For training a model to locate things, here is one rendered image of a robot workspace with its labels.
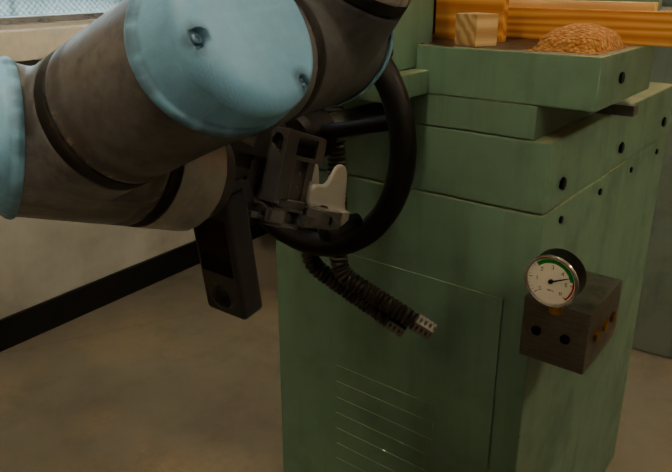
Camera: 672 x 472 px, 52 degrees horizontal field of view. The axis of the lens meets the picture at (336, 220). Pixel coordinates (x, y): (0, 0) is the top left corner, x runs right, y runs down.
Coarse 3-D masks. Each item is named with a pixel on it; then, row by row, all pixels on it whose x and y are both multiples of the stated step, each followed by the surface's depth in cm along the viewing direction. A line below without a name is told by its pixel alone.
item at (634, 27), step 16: (512, 16) 94; (528, 16) 92; (544, 16) 91; (560, 16) 90; (576, 16) 88; (592, 16) 87; (608, 16) 86; (624, 16) 85; (640, 16) 84; (656, 16) 83; (512, 32) 94; (528, 32) 93; (544, 32) 91; (624, 32) 85; (640, 32) 84; (656, 32) 83
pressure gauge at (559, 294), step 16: (544, 256) 76; (560, 256) 76; (528, 272) 78; (544, 272) 77; (560, 272) 76; (576, 272) 75; (528, 288) 78; (544, 288) 77; (560, 288) 76; (576, 288) 75; (544, 304) 78; (560, 304) 76
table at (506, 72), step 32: (416, 64) 87; (448, 64) 84; (480, 64) 82; (512, 64) 79; (544, 64) 77; (576, 64) 75; (608, 64) 75; (640, 64) 85; (480, 96) 83; (512, 96) 80; (544, 96) 78; (576, 96) 76; (608, 96) 77
